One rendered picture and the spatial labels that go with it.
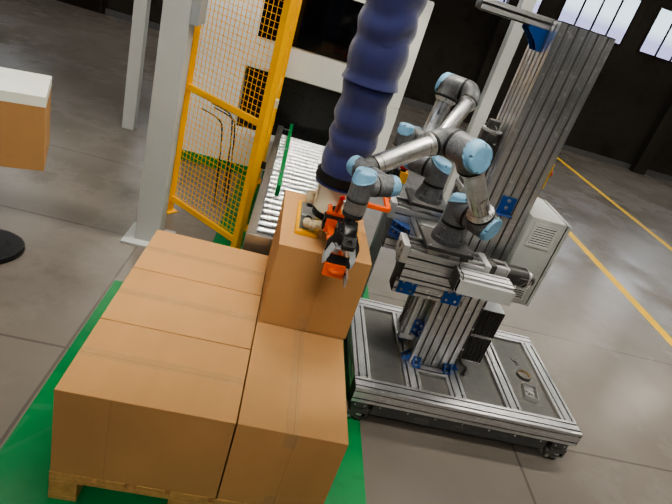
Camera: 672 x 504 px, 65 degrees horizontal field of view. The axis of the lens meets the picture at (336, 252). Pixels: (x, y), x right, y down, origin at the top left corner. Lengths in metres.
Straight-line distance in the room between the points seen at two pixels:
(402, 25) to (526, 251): 1.24
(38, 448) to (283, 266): 1.21
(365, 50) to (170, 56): 1.57
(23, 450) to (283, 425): 1.09
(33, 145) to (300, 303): 1.66
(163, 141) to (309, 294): 1.67
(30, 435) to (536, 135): 2.48
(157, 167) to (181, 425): 2.05
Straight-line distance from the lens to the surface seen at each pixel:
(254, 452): 2.00
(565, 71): 2.50
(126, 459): 2.12
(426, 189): 2.83
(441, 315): 2.83
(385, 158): 1.89
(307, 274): 2.20
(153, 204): 3.70
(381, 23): 2.09
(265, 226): 3.19
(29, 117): 3.11
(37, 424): 2.61
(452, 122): 2.68
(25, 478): 2.44
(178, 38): 3.37
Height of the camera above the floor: 1.93
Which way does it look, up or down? 27 degrees down
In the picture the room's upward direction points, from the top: 18 degrees clockwise
